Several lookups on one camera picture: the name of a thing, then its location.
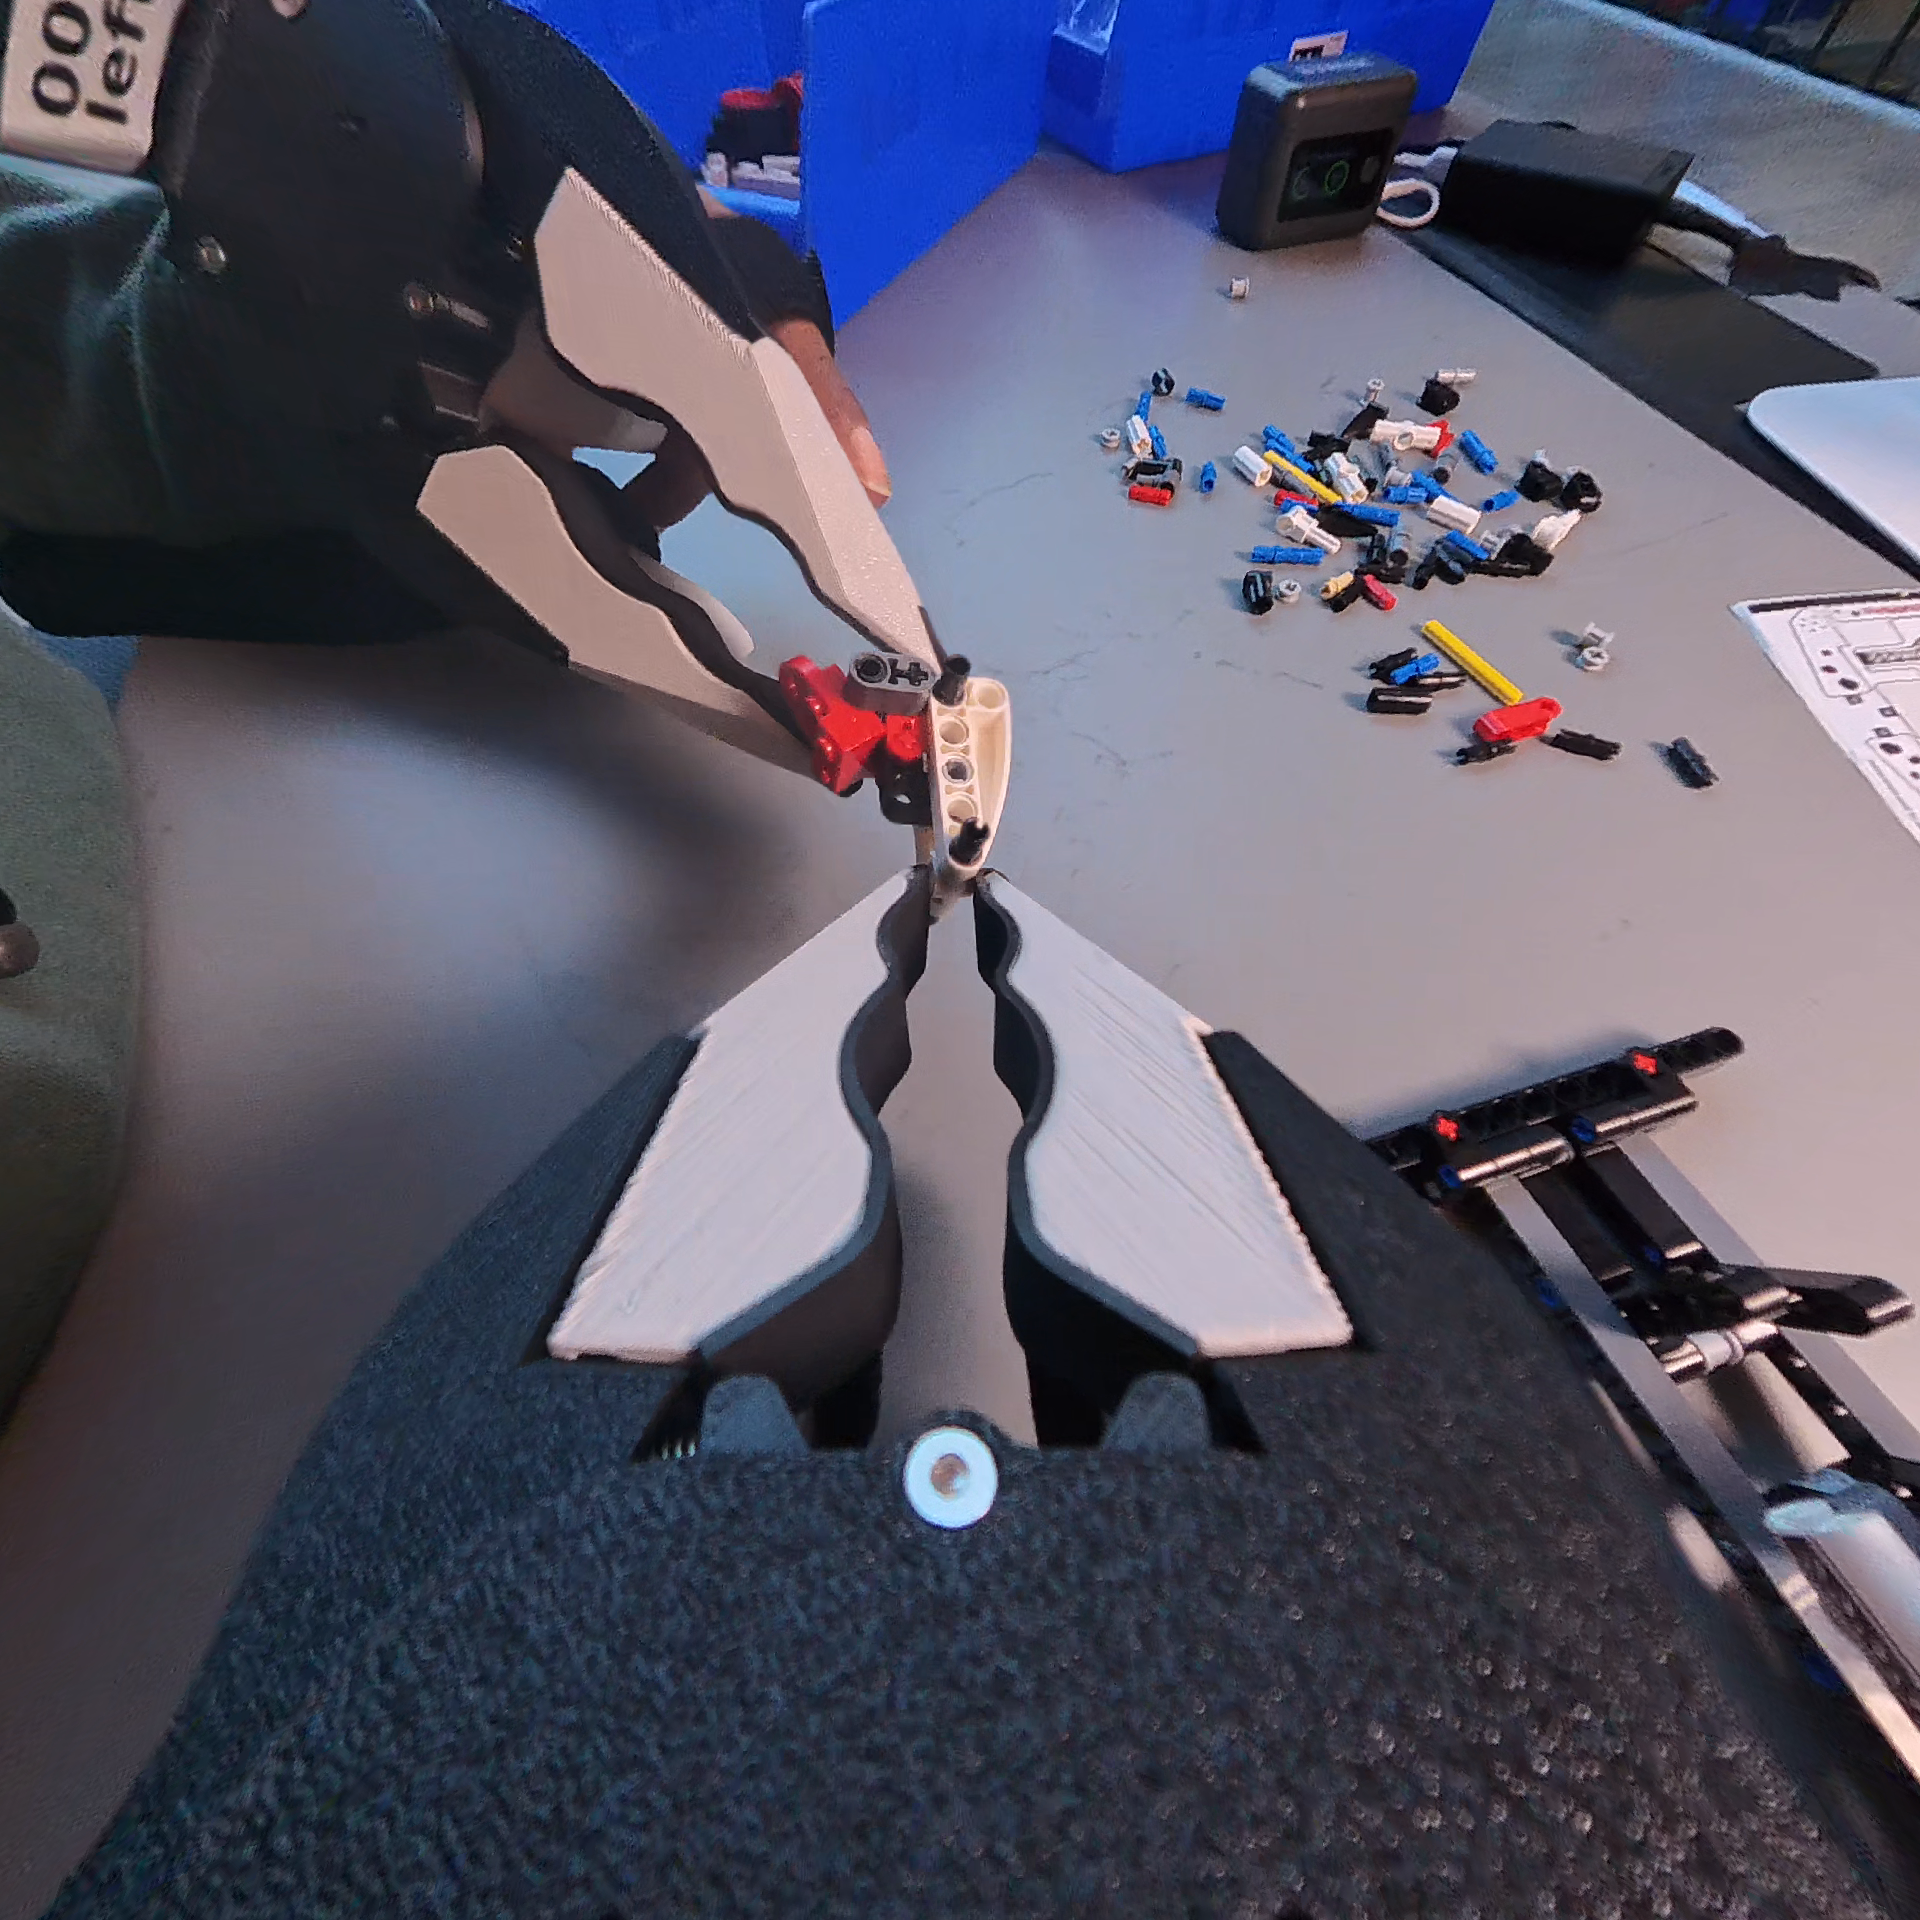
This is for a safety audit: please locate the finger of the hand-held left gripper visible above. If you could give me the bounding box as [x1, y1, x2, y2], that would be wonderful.
[415, 445, 848, 789]
[525, 167, 945, 677]

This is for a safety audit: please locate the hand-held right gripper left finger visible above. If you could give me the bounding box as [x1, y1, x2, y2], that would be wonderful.
[546, 870, 937, 1388]

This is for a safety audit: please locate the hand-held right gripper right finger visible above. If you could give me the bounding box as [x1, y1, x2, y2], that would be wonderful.
[975, 870, 1357, 1388]

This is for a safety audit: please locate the red toy brick piece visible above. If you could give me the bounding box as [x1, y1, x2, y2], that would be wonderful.
[781, 647, 937, 818]

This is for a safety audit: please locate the white toy brick piece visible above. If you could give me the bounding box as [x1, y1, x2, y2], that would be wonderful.
[907, 667, 1017, 908]

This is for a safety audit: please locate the pile of small toy bricks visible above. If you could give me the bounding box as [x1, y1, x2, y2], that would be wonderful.
[1110, 361, 1637, 769]

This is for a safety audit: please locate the grey desk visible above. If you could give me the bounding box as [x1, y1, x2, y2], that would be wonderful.
[0, 135, 1920, 1920]

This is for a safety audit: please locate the person's left hand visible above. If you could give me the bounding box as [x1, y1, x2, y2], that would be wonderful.
[765, 315, 895, 513]

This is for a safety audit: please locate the red black toy figure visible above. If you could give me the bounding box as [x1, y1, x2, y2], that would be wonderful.
[706, 75, 810, 206]

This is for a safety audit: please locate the toy vehicle chassis build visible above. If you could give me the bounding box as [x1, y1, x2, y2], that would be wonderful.
[1366, 1026, 1920, 1772]

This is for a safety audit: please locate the black device with green screen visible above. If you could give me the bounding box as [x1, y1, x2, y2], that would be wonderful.
[1215, 54, 1416, 252]

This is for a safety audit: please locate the printed instruction sheet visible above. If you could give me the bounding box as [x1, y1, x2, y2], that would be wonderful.
[1735, 586, 1920, 842]

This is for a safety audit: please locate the black power adapter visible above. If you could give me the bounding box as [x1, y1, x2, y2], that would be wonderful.
[1440, 121, 1701, 255]

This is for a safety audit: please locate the white document stand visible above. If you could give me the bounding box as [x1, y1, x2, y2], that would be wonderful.
[1745, 375, 1920, 571]

